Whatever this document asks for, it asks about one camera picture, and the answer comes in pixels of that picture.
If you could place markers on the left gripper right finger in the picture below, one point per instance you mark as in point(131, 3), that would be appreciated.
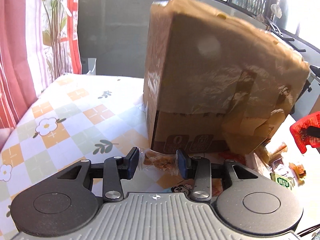
point(197, 168)

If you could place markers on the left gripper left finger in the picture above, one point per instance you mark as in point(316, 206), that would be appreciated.
point(117, 166)

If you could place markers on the clear brown biscuit packet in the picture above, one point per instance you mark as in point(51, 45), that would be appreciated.
point(150, 160)

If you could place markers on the red snack packet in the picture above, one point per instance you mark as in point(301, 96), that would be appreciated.
point(306, 132)

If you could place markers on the floral checkered tablecloth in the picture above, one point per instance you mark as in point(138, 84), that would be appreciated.
point(96, 117)

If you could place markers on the brown cardboard box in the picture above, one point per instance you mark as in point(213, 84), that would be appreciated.
point(214, 82)

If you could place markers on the green white snack packet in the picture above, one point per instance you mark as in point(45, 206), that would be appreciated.
point(287, 182)

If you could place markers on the white small bin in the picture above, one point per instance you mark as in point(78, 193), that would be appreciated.
point(88, 66)

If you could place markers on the red white curtain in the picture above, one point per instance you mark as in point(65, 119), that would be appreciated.
point(24, 71)

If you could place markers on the black exercise bike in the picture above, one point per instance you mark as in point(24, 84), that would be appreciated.
point(300, 46)

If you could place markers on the artificial green plant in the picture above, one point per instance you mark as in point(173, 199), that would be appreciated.
point(55, 37)

